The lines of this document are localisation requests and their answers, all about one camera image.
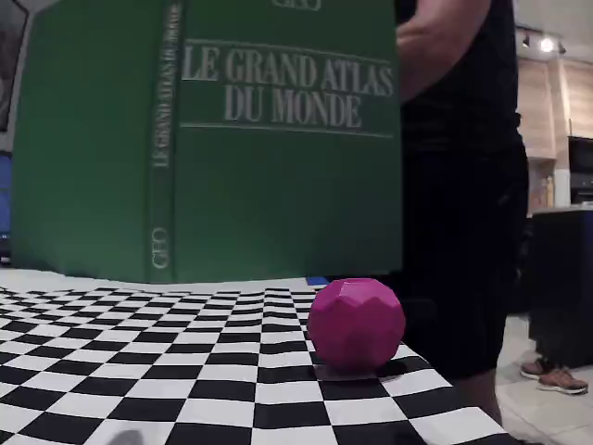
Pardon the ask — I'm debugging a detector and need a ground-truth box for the pink faceted ball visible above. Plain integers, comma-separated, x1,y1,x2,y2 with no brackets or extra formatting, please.
308,277,408,372

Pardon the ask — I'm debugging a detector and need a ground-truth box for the person bare forearm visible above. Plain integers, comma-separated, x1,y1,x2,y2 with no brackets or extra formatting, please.
396,0,478,104

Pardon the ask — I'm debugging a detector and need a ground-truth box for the green atlas book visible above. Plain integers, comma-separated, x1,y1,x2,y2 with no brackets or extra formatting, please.
9,0,403,285

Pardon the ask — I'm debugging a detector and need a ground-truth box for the person in black clothes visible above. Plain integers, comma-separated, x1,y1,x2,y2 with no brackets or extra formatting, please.
393,0,530,427

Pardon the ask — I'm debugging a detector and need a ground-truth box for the black white checkered mat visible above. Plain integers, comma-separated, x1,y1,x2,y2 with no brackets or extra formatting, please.
0,271,527,445

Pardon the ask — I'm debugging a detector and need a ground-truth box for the light wooden kitchen cabinet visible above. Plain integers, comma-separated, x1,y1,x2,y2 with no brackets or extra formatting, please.
516,55,593,161

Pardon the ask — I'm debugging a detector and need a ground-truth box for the black kitchen island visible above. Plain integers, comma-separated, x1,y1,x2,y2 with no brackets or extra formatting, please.
527,208,593,354

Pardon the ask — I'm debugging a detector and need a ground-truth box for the brown sneaker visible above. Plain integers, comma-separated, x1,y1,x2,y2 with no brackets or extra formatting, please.
519,356,558,379
536,368,589,396

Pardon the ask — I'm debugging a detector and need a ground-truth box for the black built-in oven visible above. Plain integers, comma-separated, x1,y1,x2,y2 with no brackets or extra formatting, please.
567,136,593,203

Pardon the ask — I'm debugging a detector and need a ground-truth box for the ceiling track spotlight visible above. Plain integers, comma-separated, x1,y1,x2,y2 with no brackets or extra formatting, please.
517,27,569,55

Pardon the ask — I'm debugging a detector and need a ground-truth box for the framed wall picture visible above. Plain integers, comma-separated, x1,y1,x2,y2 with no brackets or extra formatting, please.
0,0,29,135

